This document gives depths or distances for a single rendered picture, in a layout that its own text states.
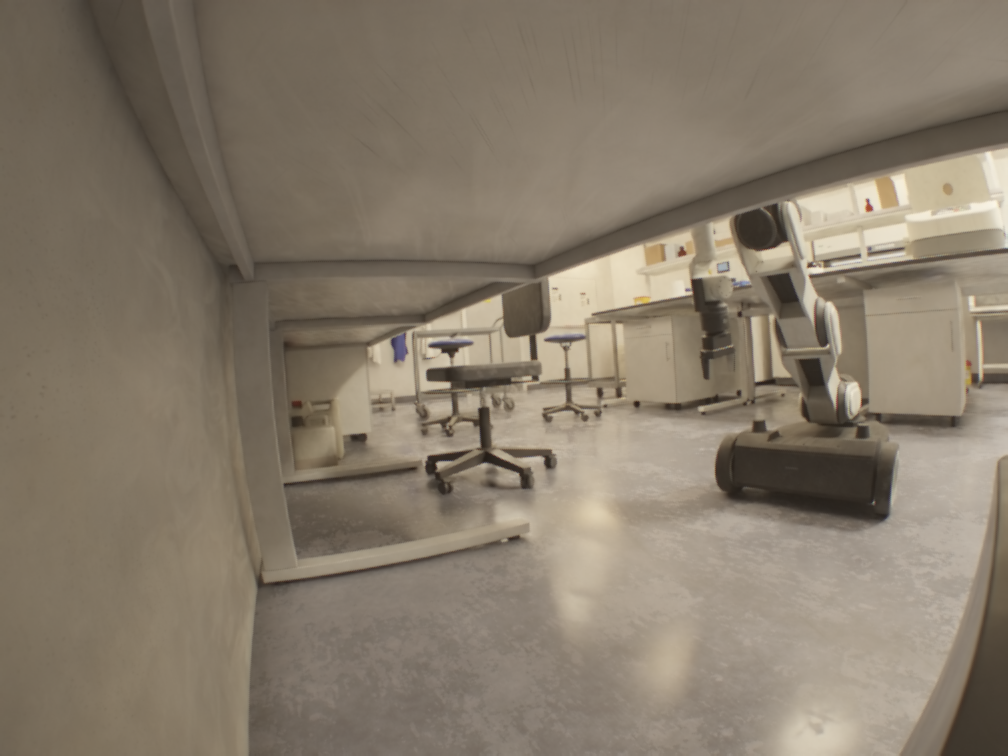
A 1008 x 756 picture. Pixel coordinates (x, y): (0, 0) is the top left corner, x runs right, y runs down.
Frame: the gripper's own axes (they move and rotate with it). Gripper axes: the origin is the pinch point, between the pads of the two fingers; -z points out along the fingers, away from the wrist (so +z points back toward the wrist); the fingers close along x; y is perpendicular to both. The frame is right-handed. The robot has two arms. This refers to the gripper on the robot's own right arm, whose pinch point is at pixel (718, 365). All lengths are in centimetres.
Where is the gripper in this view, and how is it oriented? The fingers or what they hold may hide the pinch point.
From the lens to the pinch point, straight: 134.6
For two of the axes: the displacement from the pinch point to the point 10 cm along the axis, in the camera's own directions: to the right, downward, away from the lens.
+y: 2.8, 1.3, -9.5
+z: -1.8, -9.7, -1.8
